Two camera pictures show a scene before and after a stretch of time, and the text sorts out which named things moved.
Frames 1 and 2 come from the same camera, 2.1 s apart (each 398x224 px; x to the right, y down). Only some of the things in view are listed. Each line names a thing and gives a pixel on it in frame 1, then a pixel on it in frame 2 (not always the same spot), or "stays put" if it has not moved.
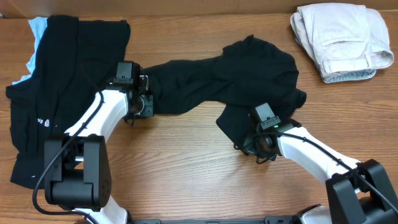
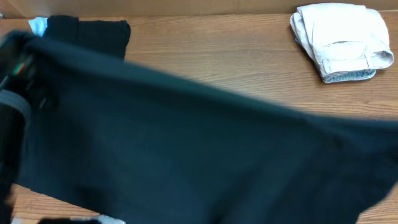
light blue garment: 38,24 stays put
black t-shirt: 250,73 → 140,147
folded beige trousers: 343,37 stays put
